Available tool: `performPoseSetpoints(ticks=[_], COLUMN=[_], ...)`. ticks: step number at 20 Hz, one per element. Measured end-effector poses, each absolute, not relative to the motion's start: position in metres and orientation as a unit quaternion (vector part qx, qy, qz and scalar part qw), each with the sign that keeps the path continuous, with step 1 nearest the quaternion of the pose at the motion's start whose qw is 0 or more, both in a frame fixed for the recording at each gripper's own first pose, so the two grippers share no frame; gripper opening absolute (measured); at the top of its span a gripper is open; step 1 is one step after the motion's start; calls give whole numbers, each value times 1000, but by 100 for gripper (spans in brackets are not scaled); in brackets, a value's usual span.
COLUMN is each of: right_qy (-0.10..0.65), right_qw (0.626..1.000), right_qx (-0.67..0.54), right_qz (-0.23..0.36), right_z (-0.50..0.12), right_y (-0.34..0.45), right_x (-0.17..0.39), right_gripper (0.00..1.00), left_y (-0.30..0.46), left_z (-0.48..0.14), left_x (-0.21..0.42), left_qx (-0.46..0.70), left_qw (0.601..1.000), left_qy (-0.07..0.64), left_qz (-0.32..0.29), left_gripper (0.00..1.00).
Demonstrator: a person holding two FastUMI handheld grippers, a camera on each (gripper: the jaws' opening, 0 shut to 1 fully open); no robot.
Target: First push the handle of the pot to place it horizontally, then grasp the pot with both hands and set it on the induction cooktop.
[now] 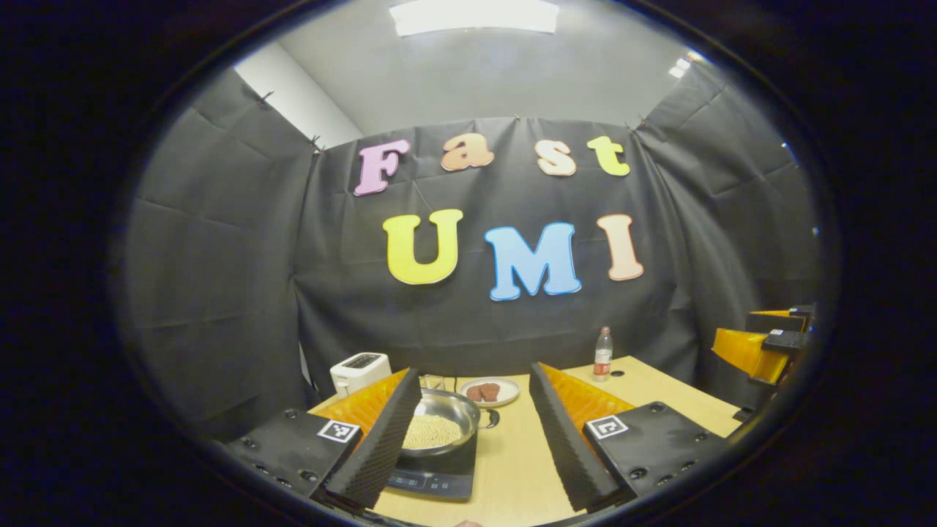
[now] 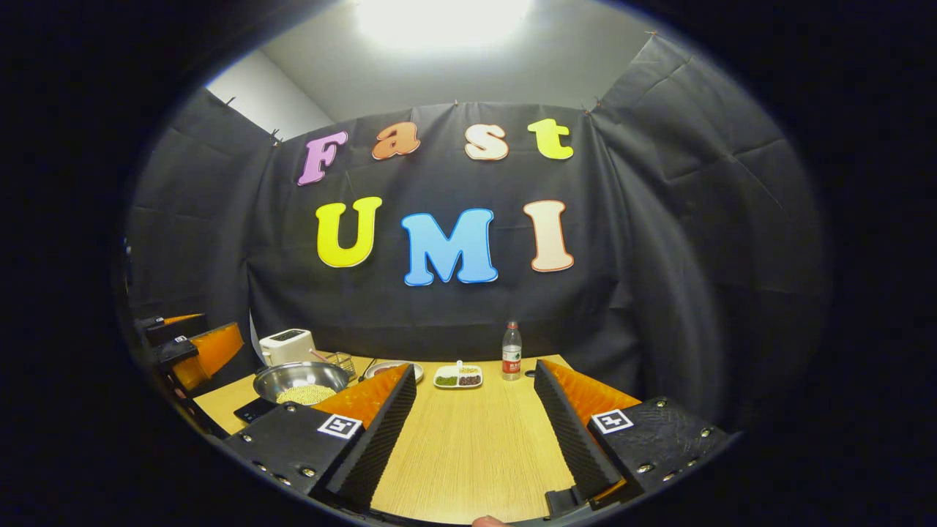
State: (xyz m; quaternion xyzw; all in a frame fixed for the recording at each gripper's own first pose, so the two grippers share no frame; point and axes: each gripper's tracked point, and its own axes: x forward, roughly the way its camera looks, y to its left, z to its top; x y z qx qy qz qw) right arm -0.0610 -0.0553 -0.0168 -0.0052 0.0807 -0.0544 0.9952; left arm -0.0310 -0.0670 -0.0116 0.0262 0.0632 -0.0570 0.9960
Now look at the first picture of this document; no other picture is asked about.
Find small ceiling light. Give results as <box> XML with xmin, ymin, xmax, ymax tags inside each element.
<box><xmin>668</xmin><ymin>51</ymin><xmax>703</xmax><ymax>80</ymax></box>

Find large ceiling light panel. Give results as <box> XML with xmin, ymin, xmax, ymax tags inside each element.
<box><xmin>389</xmin><ymin>0</ymin><xmax>561</xmax><ymax>37</ymax></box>

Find clear plastic water bottle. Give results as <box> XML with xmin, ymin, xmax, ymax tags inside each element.
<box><xmin>593</xmin><ymin>326</ymin><xmax>614</xmax><ymax>383</ymax></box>

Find white toaster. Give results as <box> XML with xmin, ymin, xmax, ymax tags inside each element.
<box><xmin>329</xmin><ymin>352</ymin><xmax>392</xmax><ymax>398</ymax></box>

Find black backdrop cloth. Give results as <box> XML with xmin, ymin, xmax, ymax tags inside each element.
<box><xmin>117</xmin><ymin>59</ymin><xmax>824</xmax><ymax>440</ymax></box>

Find black induction cooktop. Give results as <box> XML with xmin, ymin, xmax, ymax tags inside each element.
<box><xmin>386</xmin><ymin>432</ymin><xmax>480</xmax><ymax>502</ymax></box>

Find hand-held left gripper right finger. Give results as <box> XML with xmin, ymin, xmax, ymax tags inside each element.
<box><xmin>529</xmin><ymin>362</ymin><xmax>733</xmax><ymax>513</ymax></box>

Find white oval plate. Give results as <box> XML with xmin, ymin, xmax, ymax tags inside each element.
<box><xmin>458</xmin><ymin>376</ymin><xmax>521</xmax><ymax>408</ymax></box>

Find pile of yellow soybeans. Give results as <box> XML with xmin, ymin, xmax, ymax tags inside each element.
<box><xmin>403</xmin><ymin>414</ymin><xmax>464</xmax><ymax>450</ymax></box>

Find stainless steel pot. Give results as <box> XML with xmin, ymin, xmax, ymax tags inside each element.
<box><xmin>399</xmin><ymin>388</ymin><xmax>501</xmax><ymax>459</ymax></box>

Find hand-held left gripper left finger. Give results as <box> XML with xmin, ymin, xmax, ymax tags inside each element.
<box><xmin>223</xmin><ymin>367</ymin><xmax>424</xmax><ymax>511</ymax></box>

